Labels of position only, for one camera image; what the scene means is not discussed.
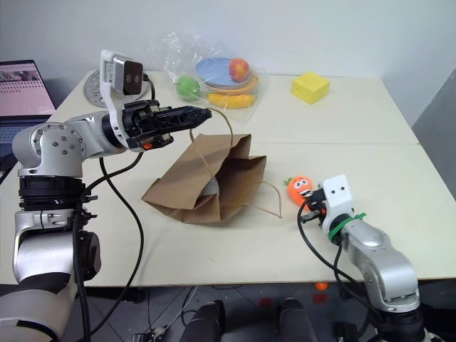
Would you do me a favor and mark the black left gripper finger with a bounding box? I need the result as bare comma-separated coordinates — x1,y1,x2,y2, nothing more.
156,118,205,135
158,105,213,121

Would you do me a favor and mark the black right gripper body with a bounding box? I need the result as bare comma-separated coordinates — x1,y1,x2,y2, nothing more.
306,190,328,219

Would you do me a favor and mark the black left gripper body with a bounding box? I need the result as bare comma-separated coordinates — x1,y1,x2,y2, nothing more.
121,100,175,150

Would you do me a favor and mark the orange carrot plush toy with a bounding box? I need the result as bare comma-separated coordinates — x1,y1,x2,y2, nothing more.
284,174,316,207

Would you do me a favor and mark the clear plastic bag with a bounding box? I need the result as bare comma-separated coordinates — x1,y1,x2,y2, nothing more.
144,30,270,127

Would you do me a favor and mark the brown paper bag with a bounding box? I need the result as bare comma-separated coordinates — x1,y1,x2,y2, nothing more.
141,106,284,224

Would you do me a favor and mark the green apple toy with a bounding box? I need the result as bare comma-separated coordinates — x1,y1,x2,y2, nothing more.
175,75,201,101

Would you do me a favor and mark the yellow banana toy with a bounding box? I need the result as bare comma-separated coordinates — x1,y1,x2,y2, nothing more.
207,92,258,110

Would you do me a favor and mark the blue plate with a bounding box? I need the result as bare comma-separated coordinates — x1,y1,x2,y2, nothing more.
195,57,252,90

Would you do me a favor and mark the round grey disc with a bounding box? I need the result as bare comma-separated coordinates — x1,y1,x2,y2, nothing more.
82,69,108,108

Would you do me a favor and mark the red apple toy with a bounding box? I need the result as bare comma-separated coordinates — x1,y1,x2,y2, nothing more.
227,58,250,83

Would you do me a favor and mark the orange plate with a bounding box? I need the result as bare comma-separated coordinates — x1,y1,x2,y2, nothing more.
204,73,261,97

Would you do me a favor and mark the yellow cheese block toy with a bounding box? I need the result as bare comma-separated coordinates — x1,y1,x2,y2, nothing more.
291,71,331,105

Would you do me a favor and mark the open laptop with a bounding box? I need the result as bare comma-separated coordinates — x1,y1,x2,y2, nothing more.
0,59,57,179

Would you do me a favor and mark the dark rounded shape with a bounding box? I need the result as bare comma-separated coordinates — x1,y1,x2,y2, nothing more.
183,300,226,342

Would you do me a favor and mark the dark grey partition panel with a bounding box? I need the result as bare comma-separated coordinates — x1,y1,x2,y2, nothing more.
411,67,456,211

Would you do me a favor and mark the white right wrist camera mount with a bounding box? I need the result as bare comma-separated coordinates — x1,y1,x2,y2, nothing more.
318,174,356,233

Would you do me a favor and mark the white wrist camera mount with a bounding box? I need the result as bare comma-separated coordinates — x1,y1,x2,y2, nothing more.
98,48,146,153
318,174,356,233

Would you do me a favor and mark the green cable tie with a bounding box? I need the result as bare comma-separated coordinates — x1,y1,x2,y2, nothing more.
328,212,367,244

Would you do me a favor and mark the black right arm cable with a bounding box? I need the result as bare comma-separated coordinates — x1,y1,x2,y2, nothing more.
297,201,385,342

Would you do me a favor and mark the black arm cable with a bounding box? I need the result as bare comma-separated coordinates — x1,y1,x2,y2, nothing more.
297,201,385,342
73,73,158,342

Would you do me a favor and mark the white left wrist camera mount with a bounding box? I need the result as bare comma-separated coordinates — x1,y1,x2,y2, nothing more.
98,48,146,153

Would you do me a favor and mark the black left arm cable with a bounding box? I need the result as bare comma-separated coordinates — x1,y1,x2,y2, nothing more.
73,73,158,342

